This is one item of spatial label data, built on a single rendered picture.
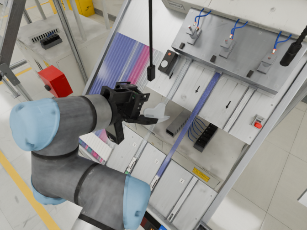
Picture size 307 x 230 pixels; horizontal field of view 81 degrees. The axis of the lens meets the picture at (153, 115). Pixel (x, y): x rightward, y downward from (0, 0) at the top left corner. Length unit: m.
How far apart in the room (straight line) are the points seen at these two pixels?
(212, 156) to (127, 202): 0.70
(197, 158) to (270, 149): 1.09
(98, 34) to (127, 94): 1.47
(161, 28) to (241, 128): 0.45
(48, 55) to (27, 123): 1.43
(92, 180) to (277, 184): 1.61
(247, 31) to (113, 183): 0.51
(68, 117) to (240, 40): 0.48
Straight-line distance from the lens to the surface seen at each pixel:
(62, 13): 1.58
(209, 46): 0.60
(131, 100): 0.42
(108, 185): 0.31
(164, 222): 0.71
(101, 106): 0.36
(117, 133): 0.45
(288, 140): 2.08
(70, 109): 0.32
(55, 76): 1.18
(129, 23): 0.83
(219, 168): 0.94
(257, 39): 0.60
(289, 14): 0.60
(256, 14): 0.60
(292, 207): 1.78
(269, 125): 0.60
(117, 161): 0.77
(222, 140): 1.02
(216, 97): 0.62
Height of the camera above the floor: 1.44
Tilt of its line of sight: 52 degrees down
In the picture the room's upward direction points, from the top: straight up
